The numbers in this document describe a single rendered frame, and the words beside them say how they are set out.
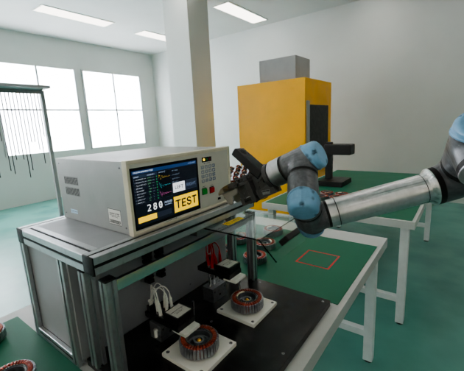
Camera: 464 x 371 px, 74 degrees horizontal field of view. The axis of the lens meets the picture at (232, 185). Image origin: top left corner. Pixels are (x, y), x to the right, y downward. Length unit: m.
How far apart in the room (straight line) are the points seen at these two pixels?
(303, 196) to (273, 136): 3.90
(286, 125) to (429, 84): 2.45
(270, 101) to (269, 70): 0.55
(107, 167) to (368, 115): 5.44
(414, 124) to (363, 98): 0.93
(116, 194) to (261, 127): 3.94
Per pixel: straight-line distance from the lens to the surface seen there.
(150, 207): 0.89
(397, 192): 0.88
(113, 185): 0.90
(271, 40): 6.91
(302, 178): 0.75
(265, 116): 4.67
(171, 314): 0.98
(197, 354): 0.94
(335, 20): 6.42
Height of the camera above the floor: 1.40
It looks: 11 degrees down
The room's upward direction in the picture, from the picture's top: 3 degrees counter-clockwise
